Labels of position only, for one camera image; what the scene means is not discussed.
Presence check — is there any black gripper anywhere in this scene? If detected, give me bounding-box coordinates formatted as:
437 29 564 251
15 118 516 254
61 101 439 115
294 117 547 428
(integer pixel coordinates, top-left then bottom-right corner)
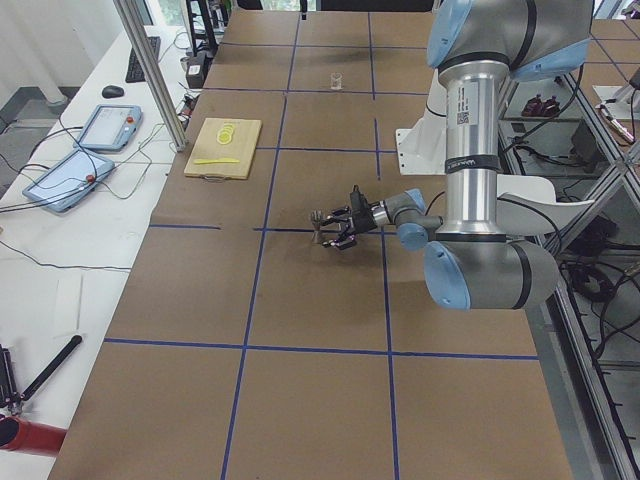
321 185 384 250

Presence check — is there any steel measuring jigger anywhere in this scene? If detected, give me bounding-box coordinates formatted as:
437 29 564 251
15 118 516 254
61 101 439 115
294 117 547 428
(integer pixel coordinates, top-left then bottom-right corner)
309 210 324 245

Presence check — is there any clear glass shaker cup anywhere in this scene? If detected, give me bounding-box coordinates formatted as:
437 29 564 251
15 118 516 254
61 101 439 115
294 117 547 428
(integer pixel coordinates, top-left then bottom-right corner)
330 72 343 91

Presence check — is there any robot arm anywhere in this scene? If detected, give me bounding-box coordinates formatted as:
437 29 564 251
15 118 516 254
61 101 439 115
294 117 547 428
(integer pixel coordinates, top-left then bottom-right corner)
327 1 593 310

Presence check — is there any yellow plastic knife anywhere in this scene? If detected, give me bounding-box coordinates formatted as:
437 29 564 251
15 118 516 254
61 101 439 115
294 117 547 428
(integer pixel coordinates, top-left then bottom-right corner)
193 157 240 165

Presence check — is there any lemon slice front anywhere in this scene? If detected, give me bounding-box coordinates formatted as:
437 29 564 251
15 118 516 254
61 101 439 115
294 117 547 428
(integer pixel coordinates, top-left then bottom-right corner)
216 134 233 145

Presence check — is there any wooden cutting board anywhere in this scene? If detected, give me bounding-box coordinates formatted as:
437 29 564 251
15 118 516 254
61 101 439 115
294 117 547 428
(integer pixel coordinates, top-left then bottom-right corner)
184 118 262 180

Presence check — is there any blue teach pendant far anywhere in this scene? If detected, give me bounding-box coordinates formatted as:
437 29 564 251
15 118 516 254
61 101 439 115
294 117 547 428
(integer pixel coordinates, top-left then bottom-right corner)
76 104 142 153

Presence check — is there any blue teach pendant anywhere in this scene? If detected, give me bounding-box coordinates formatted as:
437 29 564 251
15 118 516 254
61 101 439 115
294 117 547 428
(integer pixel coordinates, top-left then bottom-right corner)
22 149 115 213
76 104 142 153

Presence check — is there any black keyboard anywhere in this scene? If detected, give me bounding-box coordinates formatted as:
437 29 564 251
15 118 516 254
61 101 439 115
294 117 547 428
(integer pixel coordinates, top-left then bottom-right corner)
124 35 162 84

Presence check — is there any black computer mouse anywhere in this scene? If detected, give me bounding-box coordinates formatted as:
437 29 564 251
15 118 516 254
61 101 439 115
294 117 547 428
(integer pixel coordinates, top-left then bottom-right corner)
101 85 125 99

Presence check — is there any blue teach pendant near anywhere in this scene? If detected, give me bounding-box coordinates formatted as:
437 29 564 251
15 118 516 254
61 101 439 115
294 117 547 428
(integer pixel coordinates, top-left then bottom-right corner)
22 149 115 213

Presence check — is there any red cylinder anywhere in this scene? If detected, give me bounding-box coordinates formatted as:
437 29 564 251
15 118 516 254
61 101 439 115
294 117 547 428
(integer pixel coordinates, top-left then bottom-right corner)
1 417 67 457

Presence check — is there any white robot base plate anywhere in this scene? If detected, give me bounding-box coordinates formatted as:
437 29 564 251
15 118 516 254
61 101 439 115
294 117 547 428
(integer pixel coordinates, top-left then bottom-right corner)
395 72 447 175

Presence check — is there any aluminium frame post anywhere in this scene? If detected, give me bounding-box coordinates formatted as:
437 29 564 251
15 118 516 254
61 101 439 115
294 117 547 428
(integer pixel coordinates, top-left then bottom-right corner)
113 0 187 152

